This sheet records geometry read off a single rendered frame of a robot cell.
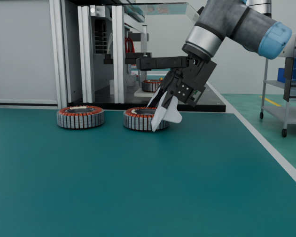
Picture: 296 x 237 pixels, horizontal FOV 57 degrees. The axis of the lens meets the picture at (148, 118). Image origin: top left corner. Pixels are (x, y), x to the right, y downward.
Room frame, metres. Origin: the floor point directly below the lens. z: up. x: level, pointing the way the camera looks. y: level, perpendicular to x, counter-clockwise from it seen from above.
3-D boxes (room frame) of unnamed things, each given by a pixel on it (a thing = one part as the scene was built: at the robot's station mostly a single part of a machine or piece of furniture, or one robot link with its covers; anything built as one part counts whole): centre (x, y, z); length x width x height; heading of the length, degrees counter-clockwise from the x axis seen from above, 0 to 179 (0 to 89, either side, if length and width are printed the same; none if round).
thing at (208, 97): (1.14, -0.03, 0.76); 0.64 x 0.47 x 0.02; 174
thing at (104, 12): (0.92, 0.15, 1.05); 0.06 x 0.04 x 0.04; 174
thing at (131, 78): (1.27, 0.08, 0.80); 0.08 x 0.05 x 0.06; 174
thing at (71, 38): (1.16, 0.21, 0.92); 0.66 x 0.01 x 0.30; 174
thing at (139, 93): (1.02, -0.03, 0.78); 0.15 x 0.15 x 0.01; 84
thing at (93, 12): (1.15, 0.13, 1.04); 0.62 x 0.02 x 0.03; 174
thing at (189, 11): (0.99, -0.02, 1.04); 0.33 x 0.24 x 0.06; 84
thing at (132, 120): (0.64, 0.00, 0.77); 0.11 x 0.11 x 0.04
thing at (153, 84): (1.02, -0.03, 0.80); 0.11 x 0.11 x 0.04
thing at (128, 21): (1.15, 0.05, 1.03); 0.62 x 0.01 x 0.03; 174
